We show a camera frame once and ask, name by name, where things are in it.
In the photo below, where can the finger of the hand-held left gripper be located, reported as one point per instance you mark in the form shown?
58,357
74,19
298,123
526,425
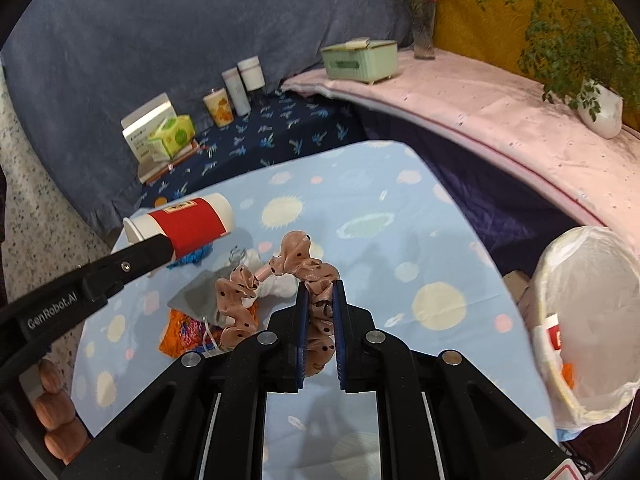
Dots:
130,265

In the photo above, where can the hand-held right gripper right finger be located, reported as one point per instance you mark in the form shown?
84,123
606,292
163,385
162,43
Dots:
340,335

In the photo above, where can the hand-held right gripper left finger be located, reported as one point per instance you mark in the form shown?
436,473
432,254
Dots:
301,335

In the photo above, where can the red-white cylindrical can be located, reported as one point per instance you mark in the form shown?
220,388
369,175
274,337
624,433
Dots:
190,222

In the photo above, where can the pink dotted scrunchie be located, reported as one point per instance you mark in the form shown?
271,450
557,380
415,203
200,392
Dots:
295,250

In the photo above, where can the crushed red white paper cup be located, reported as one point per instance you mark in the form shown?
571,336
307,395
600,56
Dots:
552,335

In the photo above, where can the trash bin with white bag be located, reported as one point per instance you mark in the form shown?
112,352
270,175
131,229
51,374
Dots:
600,285

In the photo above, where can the person's left hand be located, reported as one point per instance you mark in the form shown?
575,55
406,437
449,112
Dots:
57,410

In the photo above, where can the crumpled white tissue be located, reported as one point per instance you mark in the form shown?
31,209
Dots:
272,285

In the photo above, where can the blue scrunchie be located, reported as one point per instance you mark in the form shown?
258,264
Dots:
192,257

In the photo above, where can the grey cloth pouch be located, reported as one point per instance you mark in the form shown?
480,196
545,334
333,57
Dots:
197,300

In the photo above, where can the orange printed snack wrapper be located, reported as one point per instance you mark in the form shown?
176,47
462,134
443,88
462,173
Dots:
182,335

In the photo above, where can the white paper box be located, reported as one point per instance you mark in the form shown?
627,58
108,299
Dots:
137,145

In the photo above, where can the light blue patterned tablecloth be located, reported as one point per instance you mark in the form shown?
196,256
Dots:
375,210

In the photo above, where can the green tissue pack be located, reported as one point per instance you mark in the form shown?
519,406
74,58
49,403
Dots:
175,132

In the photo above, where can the yellow printed can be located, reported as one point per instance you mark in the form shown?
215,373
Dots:
218,107

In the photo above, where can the brown cardboard piece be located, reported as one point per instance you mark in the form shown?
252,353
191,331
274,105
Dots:
517,285

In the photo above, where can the dark purple cloth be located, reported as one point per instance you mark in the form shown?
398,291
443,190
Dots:
475,185

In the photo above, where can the tall white bottle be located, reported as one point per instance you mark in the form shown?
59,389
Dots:
236,92

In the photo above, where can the navy leaf printed cloth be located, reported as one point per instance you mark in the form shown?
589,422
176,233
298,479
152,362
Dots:
280,125

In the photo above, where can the white lidded jar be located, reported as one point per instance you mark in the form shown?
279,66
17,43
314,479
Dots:
251,75

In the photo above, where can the blue backdrop cloth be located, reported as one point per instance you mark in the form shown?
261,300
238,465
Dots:
150,35

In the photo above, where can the pink cloth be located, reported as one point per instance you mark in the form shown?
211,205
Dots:
475,110

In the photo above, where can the red bordered white card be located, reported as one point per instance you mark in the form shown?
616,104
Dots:
567,471

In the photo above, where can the green tissue box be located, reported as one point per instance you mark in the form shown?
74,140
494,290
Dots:
357,62

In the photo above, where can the glass vase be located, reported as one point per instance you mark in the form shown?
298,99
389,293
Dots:
424,35

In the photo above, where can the yellow backdrop cloth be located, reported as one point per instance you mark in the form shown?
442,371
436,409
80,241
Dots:
465,20

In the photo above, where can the green plant in white pot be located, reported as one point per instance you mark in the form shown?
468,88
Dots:
602,115

